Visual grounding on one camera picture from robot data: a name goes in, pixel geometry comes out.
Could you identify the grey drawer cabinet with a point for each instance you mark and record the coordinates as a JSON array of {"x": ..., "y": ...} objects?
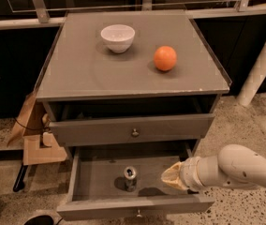
[{"x": 85, "y": 80}]

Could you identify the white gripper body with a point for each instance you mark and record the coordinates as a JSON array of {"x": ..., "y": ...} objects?
[{"x": 187, "y": 173}]

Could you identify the black shoe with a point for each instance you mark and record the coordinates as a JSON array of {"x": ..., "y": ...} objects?
[{"x": 40, "y": 220}]

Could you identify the orange fruit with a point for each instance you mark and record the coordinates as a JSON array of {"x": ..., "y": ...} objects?
[{"x": 165, "y": 58}]

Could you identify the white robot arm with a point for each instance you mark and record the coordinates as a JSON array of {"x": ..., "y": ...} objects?
[{"x": 235, "y": 166}]

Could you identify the grey open middle drawer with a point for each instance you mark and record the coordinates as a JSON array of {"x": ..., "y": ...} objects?
[{"x": 97, "y": 184}]

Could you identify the white ceramic bowl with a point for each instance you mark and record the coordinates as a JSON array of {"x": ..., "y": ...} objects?
[{"x": 118, "y": 37}]

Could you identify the brown cardboard pieces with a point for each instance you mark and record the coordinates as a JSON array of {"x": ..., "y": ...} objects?
[{"x": 32, "y": 126}]

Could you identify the grey top drawer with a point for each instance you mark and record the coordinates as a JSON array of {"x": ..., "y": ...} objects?
[{"x": 132, "y": 129}]

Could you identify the metal railing frame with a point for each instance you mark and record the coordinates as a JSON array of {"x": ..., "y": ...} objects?
[{"x": 39, "y": 7}]

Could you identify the white diagonal post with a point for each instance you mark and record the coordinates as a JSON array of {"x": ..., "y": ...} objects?
[{"x": 254, "y": 80}]

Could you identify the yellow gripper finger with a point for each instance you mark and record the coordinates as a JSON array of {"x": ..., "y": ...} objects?
[{"x": 171, "y": 177}]

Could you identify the redbull can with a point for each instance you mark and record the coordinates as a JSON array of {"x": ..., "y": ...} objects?
[{"x": 130, "y": 176}]

